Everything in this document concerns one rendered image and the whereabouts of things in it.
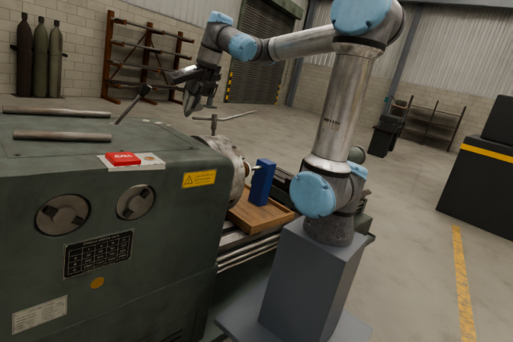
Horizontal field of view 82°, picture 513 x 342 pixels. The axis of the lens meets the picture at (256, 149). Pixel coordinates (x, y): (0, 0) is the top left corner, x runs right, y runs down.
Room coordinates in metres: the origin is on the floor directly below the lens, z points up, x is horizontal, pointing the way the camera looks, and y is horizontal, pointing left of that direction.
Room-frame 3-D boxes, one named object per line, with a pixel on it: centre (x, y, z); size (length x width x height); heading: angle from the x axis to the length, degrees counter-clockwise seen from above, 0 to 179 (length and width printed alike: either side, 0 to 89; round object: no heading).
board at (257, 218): (1.32, -0.02, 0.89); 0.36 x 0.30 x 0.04; 48
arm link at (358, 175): (0.81, -0.26, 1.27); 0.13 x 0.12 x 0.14; 143
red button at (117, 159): (0.63, 0.29, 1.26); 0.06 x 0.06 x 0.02; 48
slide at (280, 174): (1.57, -0.26, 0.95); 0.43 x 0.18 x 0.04; 48
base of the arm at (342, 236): (0.81, -0.26, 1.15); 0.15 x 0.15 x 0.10
